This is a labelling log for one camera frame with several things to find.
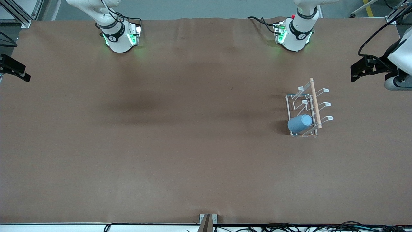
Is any aluminium frame profile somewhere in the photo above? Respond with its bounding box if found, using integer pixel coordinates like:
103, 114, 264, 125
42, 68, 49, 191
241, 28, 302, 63
0, 0, 42, 29
385, 0, 412, 25

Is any black arm base cable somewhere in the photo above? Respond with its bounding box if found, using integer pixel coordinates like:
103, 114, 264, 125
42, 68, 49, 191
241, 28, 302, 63
98, 0, 142, 29
247, 16, 280, 34

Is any black left arm base cable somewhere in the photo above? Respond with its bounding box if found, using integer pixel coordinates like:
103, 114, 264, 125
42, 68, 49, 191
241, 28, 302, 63
247, 16, 280, 34

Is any blue plastic cup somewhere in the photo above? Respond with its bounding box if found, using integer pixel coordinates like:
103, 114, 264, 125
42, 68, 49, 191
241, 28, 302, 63
287, 114, 313, 134

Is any black right arm base cable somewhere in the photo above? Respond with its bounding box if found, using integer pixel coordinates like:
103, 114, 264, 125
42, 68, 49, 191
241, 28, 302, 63
98, 0, 142, 29

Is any white wire cup holder rack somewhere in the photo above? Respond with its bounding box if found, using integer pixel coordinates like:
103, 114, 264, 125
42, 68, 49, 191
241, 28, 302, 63
286, 78, 334, 138

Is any metal bracket with brown post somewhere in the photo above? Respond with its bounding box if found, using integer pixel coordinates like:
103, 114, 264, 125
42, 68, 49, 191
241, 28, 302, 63
198, 214, 218, 232

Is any black cable bundle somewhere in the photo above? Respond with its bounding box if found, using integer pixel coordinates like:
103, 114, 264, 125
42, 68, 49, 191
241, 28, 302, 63
212, 221, 412, 232

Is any thin black floor cable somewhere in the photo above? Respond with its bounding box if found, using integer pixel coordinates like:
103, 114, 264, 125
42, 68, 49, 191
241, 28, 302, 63
0, 31, 18, 48

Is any brown table cover sheet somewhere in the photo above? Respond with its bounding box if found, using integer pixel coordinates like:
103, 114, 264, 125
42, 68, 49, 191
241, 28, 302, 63
0, 17, 412, 225

